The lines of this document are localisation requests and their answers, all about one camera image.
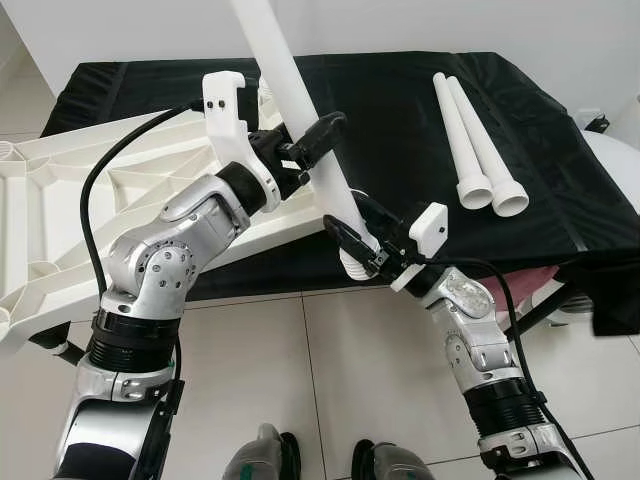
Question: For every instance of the black tablecloth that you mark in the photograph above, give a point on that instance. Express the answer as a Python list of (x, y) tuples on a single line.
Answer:
[(400, 110)]

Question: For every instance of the white plastic table top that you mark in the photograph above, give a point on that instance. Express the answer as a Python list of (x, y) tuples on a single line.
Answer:
[(40, 200)]

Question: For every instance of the grey robot right leg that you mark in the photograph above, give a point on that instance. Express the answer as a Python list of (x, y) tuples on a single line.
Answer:
[(395, 465)]

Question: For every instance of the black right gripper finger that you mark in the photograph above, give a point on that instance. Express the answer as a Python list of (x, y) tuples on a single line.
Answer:
[(378, 218), (348, 240)]

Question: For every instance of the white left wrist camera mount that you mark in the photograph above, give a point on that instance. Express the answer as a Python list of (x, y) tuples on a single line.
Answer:
[(228, 125)]

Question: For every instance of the white wall socket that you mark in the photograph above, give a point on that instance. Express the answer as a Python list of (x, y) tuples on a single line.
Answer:
[(585, 115)]

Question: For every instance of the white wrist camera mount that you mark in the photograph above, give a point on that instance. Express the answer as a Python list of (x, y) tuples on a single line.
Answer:
[(228, 125), (430, 230)]

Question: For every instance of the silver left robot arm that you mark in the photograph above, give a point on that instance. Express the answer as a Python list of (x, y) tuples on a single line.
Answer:
[(160, 270)]

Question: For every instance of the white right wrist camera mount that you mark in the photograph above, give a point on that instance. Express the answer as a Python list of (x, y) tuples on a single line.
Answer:
[(430, 230)]

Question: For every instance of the grey robot left leg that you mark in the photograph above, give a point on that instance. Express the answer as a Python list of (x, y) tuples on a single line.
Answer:
[(258, 462)]

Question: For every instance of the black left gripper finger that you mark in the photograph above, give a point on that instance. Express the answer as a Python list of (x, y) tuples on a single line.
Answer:
[(322, 138)]

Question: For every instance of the pink object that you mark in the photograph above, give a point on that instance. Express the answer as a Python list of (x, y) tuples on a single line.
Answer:
[(520, 280)]

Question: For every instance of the white plastic table leg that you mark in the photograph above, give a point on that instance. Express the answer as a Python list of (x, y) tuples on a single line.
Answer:
[(460, 140), (300, 110), (490, 150)]

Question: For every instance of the black power plug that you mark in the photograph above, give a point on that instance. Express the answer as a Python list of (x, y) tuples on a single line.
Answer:
[(600, 125)]

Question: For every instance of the grey robot leg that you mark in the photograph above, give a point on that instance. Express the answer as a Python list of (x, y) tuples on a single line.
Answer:
[(258, 462), (395, 465)]

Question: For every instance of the black metal table leg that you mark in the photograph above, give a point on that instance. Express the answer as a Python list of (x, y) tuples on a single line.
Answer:
[(540, 312), (60, 350)]

